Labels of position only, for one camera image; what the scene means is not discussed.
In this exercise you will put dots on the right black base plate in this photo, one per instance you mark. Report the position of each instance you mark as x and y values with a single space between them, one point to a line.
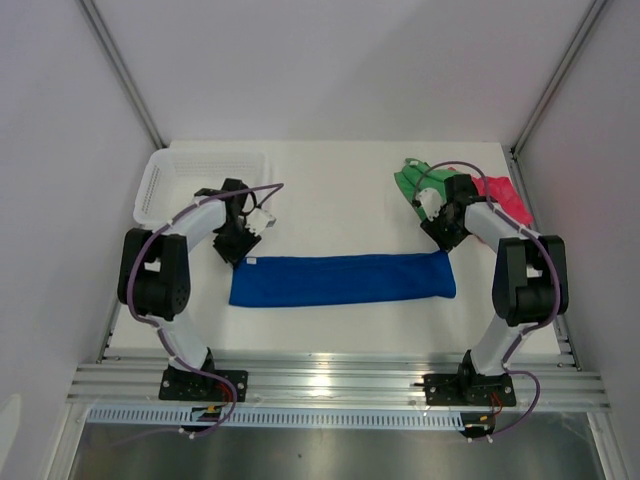
470 390

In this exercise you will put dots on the aluminium corner post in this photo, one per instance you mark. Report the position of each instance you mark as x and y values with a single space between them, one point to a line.
571 53
116 62

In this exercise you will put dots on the aluminium front rail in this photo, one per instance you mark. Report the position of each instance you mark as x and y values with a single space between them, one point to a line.
338 381

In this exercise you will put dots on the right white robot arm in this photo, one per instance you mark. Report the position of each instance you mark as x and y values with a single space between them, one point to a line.
529 286

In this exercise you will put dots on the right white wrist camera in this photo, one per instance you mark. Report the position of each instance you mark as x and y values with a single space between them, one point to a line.
428 203

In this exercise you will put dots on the green towel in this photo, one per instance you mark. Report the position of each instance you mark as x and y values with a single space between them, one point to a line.
416 176

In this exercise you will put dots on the right aluminium corner post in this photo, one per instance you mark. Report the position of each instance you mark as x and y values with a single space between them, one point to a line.
571 53

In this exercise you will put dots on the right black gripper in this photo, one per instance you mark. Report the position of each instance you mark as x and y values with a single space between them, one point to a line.
432 228

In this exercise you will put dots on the left aluminium corner post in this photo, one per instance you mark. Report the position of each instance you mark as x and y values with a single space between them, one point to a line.
116 62

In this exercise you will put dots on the white slotted cable duct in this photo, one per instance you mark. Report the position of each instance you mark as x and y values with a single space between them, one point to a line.
267 417

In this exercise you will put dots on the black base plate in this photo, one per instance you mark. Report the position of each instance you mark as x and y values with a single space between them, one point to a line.
470 390
179 385

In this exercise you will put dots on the pink towel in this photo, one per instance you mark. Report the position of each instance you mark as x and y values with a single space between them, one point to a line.
505 197

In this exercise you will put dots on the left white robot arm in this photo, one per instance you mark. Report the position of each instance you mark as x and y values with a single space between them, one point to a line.
155 279

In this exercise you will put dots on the blue towel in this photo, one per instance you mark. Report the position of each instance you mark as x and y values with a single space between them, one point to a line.
288 282

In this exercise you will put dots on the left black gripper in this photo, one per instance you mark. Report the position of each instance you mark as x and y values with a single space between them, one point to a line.
233 255

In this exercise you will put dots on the white plastic basket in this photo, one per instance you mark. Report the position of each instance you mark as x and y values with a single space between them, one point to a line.
172 176

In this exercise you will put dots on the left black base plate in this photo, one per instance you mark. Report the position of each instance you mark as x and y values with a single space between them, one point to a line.
179 385

